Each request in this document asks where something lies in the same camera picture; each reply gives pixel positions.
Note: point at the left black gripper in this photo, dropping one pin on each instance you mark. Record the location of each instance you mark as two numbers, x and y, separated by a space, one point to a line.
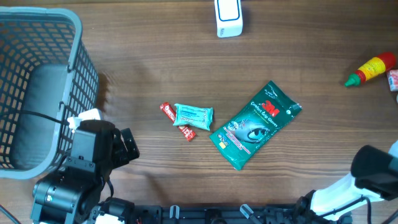
122 155

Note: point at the red Nescafe coffee stick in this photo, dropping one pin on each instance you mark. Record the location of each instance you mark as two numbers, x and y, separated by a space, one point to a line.
188 133

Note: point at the mint green tissue pack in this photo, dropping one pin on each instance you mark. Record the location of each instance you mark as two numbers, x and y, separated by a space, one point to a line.
194 116

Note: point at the green 3M gloves package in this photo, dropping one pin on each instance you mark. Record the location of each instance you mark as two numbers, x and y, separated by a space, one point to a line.
266 114

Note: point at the red sauce bottle green cap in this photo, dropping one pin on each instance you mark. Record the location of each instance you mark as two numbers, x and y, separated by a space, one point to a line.
374 67

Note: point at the orange white snack packet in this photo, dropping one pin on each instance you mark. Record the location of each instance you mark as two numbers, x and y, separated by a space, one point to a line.
392 77

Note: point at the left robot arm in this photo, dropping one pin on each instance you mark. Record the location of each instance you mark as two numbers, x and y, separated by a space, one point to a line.
73 189

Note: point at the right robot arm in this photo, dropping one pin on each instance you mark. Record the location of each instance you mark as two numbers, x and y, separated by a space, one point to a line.
372 178

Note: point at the white barcode scanner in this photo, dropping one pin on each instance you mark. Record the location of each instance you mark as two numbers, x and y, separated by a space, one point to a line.
229 18

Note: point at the grey plastic mesh basket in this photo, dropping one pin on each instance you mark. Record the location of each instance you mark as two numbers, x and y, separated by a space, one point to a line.
47 76

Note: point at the black aluminium mounting rail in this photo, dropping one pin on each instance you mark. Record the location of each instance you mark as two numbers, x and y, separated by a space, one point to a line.
156 214

